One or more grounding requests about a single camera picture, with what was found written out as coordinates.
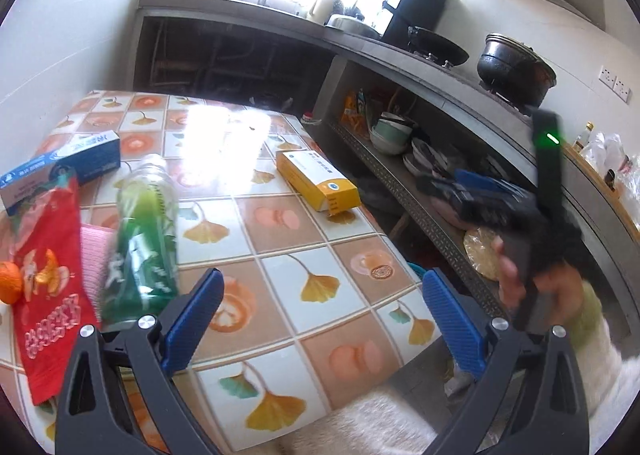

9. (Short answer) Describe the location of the green plastic bottle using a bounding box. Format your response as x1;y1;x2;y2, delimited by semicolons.
100;153;181;323

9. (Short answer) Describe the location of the black box appliance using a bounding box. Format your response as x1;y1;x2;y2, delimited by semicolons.
382;0;451;50

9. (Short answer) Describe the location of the concrete kitchen counter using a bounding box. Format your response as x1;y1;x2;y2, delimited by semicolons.
137;0;640;336

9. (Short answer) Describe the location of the black cooking pot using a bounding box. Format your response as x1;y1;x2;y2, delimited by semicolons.
476;33;557;108

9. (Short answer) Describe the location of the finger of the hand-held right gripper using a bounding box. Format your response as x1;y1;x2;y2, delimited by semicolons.
416;175;506;236
452;169;543;216

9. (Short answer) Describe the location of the stack of bowls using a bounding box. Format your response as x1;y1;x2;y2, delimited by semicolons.
369;112;416;156

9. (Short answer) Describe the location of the person's right hand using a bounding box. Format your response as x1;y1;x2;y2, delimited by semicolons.
492;235;586;323

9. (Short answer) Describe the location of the metal basin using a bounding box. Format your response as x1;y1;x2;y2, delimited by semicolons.
326;14;383;40

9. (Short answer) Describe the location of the clear plastic bag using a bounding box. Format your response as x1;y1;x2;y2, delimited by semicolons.
582;132;638;190

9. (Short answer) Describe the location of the sauce bottle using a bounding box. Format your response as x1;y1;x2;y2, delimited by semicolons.
575;122;596;153

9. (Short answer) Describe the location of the fruit patterned tablecloth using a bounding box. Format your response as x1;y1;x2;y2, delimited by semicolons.
0;90;436;455

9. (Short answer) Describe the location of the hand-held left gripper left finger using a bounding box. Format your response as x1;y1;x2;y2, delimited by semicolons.
54;267;225;455

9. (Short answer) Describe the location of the blue white carton box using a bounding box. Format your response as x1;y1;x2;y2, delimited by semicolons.
0;131;122;216

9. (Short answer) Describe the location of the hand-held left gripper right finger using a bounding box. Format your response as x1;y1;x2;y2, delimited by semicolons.
421;269;591;455

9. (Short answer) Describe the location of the orange snack bag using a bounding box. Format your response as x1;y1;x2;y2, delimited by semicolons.
342;90;368;128

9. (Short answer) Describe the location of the white wall socket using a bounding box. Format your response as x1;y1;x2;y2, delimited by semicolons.
599;66;632;103

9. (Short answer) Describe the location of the yellow white carton box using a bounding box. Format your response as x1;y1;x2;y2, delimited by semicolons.
276;149;362;213

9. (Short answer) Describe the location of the red snack packet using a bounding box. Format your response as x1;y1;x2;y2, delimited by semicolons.
7;172;103;406

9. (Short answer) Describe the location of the orange tangerine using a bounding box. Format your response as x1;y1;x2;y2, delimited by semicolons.
0;261;23;306

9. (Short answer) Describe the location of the pink plate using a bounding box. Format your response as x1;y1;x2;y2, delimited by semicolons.
430;195;471;231

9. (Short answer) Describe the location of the pink mesh scrub sponge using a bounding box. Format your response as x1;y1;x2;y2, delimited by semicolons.
80;225;118;316

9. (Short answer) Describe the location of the white kettle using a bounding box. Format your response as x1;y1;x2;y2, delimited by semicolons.
308;0;337;24

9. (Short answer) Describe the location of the person's white fluffy coat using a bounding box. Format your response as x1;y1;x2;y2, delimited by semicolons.
272;382;441;455

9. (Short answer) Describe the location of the black wok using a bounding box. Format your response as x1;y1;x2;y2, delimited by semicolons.
407;26;470;66

